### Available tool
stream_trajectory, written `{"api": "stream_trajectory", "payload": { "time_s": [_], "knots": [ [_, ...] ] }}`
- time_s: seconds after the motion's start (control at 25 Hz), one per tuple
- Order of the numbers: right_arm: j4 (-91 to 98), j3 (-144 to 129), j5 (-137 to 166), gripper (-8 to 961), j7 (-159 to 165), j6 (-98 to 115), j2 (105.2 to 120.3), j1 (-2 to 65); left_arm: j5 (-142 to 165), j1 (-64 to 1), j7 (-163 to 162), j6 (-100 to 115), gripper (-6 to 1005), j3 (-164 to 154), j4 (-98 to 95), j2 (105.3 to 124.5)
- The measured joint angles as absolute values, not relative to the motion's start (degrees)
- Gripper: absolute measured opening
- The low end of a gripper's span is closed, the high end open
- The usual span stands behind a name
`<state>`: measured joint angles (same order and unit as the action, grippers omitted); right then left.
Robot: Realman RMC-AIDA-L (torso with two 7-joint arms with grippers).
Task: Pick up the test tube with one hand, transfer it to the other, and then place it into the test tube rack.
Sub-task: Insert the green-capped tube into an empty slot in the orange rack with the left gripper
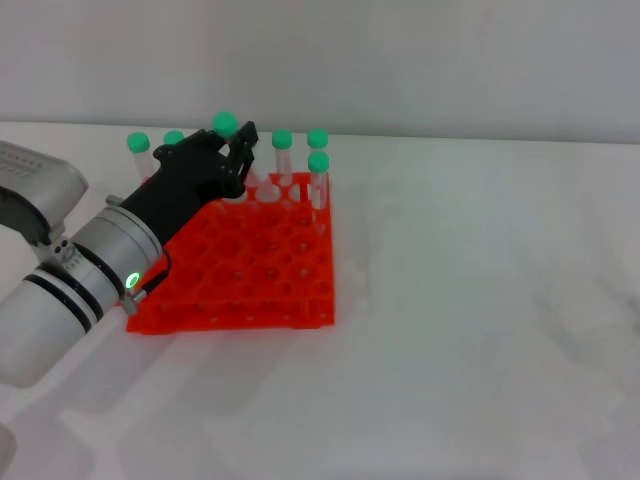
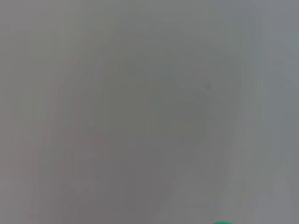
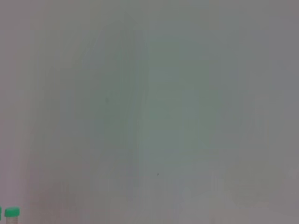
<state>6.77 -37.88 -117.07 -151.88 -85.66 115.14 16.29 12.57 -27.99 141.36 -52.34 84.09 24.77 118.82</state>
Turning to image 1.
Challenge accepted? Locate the orange plastic test tube rack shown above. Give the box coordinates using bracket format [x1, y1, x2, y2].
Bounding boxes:
[124, 172, 335, 335]

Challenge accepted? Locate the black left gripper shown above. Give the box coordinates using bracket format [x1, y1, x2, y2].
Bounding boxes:
[122, 121, 260, 246]

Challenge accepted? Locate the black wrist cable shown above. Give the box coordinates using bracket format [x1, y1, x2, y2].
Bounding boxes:
[130, 252, 172, 304]

